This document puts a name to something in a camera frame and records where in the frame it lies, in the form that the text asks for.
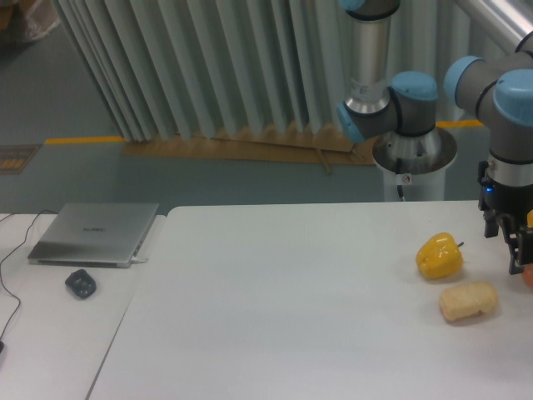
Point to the grey folding partition screen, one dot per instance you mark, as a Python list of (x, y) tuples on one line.
[(180, 67)]

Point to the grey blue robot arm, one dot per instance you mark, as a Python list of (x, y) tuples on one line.
[(401, 114)]

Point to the yellow plastic basket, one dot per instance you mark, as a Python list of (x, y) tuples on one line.
[(529, 219)]

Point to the beige bread loaf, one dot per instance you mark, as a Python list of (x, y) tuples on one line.
[(468, 300)]

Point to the red orange tomato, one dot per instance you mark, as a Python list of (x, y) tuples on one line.
[(527, 276)]

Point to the yellow bell pepper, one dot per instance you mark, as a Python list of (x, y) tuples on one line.
[(439, 257)]

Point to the silver closed laptop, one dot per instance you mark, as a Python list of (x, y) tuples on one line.
[(95, 234)]

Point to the brown cardboard sheet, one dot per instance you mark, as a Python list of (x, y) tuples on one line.
[(328, 147)]

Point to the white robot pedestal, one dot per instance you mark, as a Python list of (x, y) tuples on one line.
[(414, 179)]

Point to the black computer mouse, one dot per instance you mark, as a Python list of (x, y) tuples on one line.
[(81, 284)]

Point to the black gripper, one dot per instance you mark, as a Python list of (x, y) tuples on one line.
[(506, 189)]

